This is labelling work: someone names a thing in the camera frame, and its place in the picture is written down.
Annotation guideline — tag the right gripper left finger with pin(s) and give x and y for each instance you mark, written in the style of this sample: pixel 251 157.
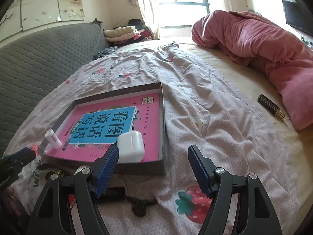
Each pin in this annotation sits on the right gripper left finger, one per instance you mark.
pixel 52 212

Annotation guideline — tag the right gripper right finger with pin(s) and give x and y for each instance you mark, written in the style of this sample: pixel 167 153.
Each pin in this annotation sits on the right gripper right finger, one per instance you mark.
pixel 255 213

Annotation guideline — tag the white pink lip balm tube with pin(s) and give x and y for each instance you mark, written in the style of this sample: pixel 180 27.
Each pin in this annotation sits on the white pink lip balm tube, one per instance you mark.
pixel 53 139

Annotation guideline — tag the grey quilted headboard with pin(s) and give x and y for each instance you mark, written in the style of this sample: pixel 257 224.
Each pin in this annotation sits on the grey quilted headboard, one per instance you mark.
pixel 34 65

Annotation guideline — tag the white earbuds charging case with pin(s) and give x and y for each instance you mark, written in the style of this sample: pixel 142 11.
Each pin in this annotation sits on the white earbuds charging case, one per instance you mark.
pixel 131 147

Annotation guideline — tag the grey cardboard box tray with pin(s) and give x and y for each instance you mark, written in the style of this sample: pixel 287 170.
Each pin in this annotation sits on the grey cardboard box tray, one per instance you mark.
pixel 140 168

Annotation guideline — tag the black gold rectangular box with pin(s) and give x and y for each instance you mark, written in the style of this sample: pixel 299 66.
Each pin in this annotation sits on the black gold rectangular box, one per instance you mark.
pixel 271 106

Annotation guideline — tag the strawberry print bed sheet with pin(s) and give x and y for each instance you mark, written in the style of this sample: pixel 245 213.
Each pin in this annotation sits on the strawberry print bed sheet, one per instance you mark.
pixel 201 108

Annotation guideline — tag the pink blue children's book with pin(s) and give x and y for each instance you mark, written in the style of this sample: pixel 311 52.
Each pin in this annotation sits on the pink blue children's book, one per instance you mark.
pixel 89 129

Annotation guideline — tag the pink crumpled quilt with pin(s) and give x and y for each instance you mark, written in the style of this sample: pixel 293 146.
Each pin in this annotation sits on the pink crumpled quilt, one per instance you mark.
pixel 249 39

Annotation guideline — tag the folded clothes pile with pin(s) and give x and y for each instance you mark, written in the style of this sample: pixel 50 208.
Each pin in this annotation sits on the folded clothes pile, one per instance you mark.
pixel 134 32

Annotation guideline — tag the white curtain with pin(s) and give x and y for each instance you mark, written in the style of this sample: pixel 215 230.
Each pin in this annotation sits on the white curtain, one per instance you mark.
pixel 150 14

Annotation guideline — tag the floral wall painting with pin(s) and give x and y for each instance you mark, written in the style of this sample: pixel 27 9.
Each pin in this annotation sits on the floral wall painting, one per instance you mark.
pixel 23 15

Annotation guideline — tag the black wall television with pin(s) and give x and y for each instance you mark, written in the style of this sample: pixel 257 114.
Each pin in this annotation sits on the black wall television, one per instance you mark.
pixel 296 18

